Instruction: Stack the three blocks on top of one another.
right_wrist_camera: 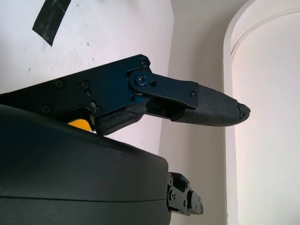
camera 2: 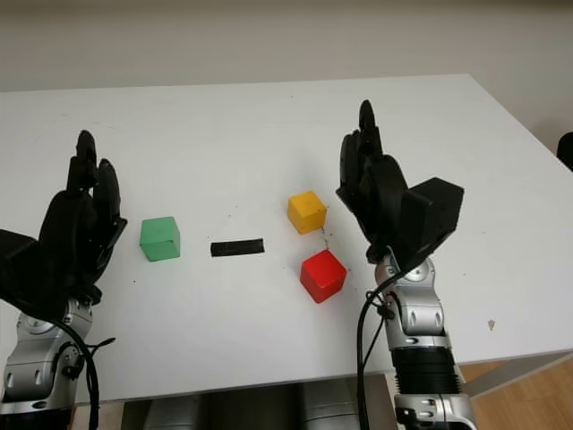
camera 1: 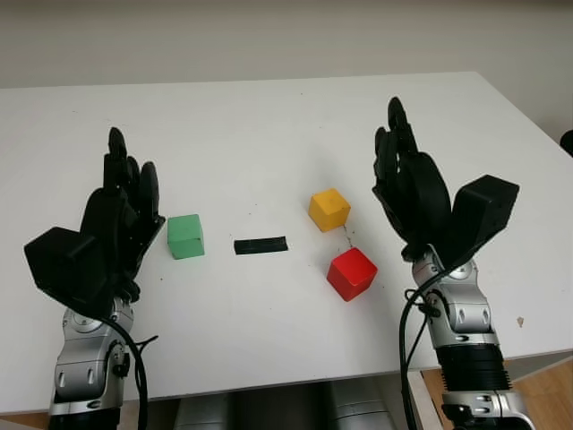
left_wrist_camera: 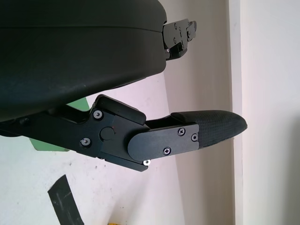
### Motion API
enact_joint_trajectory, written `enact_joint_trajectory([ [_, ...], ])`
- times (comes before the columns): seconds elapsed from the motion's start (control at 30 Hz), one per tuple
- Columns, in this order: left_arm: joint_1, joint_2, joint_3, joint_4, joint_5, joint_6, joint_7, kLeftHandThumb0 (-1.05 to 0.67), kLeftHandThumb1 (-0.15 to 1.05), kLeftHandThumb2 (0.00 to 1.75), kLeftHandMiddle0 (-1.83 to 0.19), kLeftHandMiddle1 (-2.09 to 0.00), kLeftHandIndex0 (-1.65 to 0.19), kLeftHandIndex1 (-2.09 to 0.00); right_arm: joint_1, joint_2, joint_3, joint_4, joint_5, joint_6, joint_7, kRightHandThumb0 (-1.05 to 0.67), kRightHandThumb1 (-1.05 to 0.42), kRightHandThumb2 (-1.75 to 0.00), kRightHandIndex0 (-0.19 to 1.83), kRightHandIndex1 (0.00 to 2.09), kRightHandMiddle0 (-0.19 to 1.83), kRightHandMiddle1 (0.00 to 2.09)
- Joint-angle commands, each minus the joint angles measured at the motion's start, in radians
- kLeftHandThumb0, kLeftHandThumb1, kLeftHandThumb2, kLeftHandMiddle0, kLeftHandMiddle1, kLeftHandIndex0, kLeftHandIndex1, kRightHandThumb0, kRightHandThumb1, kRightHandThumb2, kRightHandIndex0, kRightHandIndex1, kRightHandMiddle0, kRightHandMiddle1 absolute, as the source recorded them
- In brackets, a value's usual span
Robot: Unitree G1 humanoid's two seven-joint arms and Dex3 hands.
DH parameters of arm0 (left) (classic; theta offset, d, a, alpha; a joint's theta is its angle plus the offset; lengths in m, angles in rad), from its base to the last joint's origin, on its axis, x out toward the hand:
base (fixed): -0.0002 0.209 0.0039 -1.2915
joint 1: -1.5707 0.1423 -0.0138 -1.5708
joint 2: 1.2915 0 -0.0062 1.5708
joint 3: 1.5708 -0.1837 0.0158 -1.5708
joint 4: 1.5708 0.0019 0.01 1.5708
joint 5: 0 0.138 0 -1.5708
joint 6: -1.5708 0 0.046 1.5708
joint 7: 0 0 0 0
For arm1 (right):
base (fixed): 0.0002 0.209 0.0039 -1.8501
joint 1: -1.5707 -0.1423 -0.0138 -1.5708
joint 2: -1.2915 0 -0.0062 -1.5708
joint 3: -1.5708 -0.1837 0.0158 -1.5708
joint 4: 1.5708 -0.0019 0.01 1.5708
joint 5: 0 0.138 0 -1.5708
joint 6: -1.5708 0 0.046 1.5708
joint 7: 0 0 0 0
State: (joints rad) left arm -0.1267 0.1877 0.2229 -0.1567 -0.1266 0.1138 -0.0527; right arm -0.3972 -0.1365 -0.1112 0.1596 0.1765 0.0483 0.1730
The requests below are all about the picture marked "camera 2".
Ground yellow wooden block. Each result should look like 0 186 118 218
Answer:
286 190 329 235

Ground grey left robot thigh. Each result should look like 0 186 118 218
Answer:
141 393 208 430

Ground red wooden block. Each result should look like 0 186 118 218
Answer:
299 249 348 305

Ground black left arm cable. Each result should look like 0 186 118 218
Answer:
53 321 117 430

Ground green wooden block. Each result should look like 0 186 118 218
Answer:
139 216 182 262

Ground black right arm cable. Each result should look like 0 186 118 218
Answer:
355 268 404 430

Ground dark chair part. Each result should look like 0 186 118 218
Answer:
557 133 573 172

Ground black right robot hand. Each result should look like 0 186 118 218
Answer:
335 99 410 264

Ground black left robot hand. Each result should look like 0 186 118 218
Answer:
35 129 129 315

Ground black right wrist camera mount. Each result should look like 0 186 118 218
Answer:
399 176 466 271

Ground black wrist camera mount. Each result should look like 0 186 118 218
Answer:
0 228 68 320
399 176 466 271

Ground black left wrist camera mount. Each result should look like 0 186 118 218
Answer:
0 228 68 320

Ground black tape strip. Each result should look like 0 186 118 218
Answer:
209 238 265 258

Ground grey robot thigh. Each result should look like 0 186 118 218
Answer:
141 393 208 430
298 380 359 430

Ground grey right robot thigh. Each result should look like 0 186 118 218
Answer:
298 380 359 430

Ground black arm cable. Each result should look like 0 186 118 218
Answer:
355 268 404 430
53 321 117 430

